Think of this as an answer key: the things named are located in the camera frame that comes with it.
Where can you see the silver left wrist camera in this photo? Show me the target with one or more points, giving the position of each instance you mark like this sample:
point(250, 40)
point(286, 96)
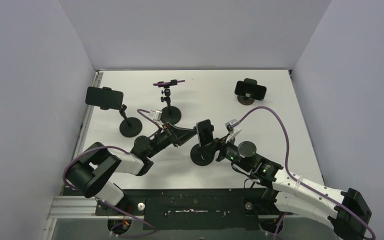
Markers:
point(155, 115)

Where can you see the black phone on brown stand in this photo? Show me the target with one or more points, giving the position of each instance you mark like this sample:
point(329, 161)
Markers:
point(250, 90)

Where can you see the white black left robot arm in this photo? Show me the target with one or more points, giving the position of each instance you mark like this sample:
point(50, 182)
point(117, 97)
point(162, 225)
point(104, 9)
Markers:
point(91, 171)

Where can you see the silver-edged black phone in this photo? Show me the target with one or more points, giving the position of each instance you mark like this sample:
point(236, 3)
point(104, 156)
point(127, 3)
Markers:
point(204, 131)

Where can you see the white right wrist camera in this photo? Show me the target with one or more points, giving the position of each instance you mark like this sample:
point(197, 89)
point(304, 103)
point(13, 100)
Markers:
point(232, 131)

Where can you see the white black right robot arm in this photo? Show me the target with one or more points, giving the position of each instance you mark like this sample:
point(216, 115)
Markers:
point(344, 211)

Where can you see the purple cased phone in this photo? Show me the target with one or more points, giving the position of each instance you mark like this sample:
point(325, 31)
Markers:
point(173, 82)

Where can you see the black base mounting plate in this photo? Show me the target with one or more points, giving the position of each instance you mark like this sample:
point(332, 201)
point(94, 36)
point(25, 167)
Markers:
point(203, 209)

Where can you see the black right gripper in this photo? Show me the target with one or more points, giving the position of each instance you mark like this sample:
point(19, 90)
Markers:
point(221, 147)

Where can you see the black ball-joint phone stand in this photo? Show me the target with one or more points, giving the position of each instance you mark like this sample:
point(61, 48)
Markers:
point(170, 113)

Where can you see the brown-base small phone stand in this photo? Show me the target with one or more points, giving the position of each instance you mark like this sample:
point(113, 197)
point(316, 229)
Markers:
point(243, 97)

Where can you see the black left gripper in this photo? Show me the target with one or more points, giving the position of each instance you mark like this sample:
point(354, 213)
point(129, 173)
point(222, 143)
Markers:
point(178, 135)

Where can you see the black round-base phone stand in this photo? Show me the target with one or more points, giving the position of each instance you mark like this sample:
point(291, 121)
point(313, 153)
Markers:
point(204, 155)

